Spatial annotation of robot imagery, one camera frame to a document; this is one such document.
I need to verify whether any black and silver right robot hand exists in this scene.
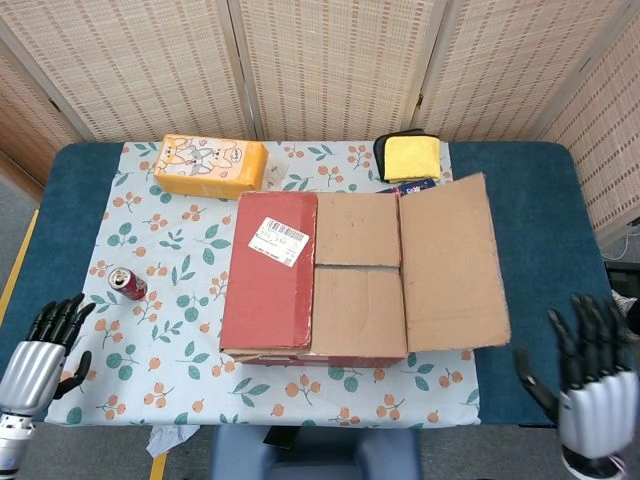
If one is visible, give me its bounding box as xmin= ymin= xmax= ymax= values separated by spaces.
xmin=513 ymin=293 xmax=640 ymax=460

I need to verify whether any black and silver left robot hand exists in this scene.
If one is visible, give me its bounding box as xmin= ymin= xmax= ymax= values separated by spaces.
xmin=0 ymin=293 xmax=97 ymax=417

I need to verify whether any red cardboard box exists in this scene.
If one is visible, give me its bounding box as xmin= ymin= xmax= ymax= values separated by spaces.
xmin=218 ymin=172 xmax=512 ymax=369

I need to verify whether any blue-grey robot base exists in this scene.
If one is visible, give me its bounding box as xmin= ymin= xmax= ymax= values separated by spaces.
xmin=209 ymin=427 xmax=424 ymax=480

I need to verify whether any small dark blue box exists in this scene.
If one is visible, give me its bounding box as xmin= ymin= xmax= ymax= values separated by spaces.
xmin=375 ymin=180 xmax=435 ymax=196

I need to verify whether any red soda can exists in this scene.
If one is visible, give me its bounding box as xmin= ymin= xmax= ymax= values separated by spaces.
xmin=108 ymin=267 xmax=149 ymax=302

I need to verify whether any floral light blue tablecloth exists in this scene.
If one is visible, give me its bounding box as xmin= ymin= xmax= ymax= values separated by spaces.
xmin=44 ymin=140 xmax=482 ymax=427

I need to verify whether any orange cartoon tissue pack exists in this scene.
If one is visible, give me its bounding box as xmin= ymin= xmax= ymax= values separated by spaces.
xmin=152 ymin=133 xmax=269 ymax=201

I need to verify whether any yellow folded cloth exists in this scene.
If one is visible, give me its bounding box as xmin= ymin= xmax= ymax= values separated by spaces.
xmin=382 ymin=137 xmax=443 ymax=184
xmin=373 ymin=128 xmax=441 ymax=182

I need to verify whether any small clear plastic wrapper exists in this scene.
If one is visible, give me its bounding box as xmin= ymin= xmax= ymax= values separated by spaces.
xmin=264 ymin=158 xmax=290 ymax=187

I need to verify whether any bamboo folding screen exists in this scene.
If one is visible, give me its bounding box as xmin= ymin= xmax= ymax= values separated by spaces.
xmin=0 ymin=0 xmax=640 ymax=246

